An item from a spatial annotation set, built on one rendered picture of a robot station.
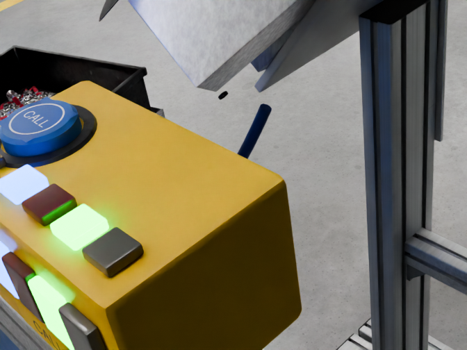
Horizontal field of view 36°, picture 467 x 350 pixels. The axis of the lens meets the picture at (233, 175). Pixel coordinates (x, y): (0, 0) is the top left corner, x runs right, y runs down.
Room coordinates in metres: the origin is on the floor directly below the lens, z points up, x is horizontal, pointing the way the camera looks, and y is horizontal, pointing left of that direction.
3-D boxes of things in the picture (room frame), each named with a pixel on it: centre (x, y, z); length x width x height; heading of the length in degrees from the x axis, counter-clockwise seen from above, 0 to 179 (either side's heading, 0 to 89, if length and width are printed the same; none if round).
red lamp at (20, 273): (0.24, 0.10, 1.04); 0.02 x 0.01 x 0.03; 37
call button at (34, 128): (0.31, 0.09, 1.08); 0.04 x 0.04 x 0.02
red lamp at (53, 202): (0.25, 0.08, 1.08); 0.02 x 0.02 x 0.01; 37
